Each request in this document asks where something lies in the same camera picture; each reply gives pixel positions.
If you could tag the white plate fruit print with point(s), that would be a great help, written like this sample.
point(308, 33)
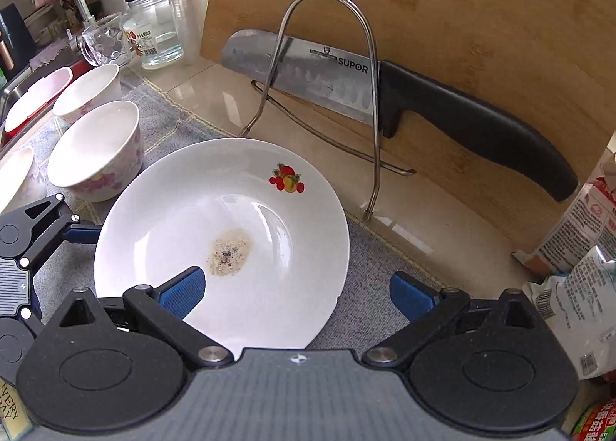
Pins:
point(192, 210)

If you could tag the white bowl pink floral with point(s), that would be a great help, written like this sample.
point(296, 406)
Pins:
point(94, 147)
point(14, 178)
point(86, 94)

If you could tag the white orange paper packet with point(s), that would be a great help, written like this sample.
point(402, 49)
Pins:
point(582, 224)

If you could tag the steel sink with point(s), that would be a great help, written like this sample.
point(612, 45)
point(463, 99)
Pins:
point(9, 94)

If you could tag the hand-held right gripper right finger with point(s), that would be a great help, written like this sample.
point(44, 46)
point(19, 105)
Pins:
point(409, 296)

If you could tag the glass jar green lid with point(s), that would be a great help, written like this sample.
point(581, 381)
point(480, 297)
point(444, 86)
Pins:
point(154, 32)

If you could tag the grey teal checked cloth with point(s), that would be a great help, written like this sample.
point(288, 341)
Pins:
point(385, 272)

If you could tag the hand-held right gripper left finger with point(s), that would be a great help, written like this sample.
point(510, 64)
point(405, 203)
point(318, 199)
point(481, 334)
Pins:
point(183, 289)

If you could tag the clear glass mug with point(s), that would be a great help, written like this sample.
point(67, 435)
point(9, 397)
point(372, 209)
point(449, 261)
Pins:
point(108, 41)

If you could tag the beige printed card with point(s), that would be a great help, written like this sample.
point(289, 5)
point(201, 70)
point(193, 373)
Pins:
point(12, 409)

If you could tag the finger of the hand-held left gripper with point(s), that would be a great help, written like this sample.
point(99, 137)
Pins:
point(84, 234)
point(36, 323)

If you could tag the bamboo cutting board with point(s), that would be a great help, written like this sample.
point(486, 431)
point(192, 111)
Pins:
point(481, 12)

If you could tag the green lidded sauce jar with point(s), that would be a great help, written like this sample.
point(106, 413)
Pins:
point(599, 421)

